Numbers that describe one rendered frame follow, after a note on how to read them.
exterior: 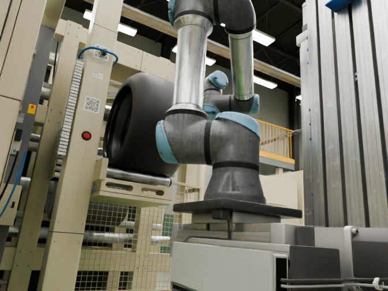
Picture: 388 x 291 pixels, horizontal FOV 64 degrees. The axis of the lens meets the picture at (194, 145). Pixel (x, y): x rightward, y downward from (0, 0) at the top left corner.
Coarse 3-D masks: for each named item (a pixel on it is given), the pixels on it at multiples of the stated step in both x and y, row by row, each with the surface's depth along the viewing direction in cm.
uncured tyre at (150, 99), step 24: (120, 96) 178; (144, 96) 146; (168, 96) 152; (120, 120) 194; (144, 120) 142; (120, 144) 193; (144, 144) 143; (120, 168) 151; (144, 168) 150; (168, 168) 154
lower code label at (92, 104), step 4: (88, 96) 151; (88, 100) 150; (92, 100) 151; (96, 100) 152; (100, 100) 154; (84, 104) 149; (88, 104) 150; (92, 104) 151; (96, 104) 152; (84, 108) 148; (88, 108) 150; (92, 108) 151; (96, 108) 152; (96, 112) 151
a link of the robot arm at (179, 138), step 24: (192, 0) 87; (216, 0) 86; (192, 24) 87; (216, 24) 93; (192, 48) 85; (192, 72) 84; (192, 96) 82; (168, 120) 81; (192, 120) 79; (168, 144) 78; (192, 144) 77
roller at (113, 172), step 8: (112, 168) 143; (112, 176) 142; (120, 176) 144; (128, 176) 145; (136, 176) 147; (144, 176) 150; (152, 176) 152; (160, 176) 156; (160, 184) 154; (168, 184) 156
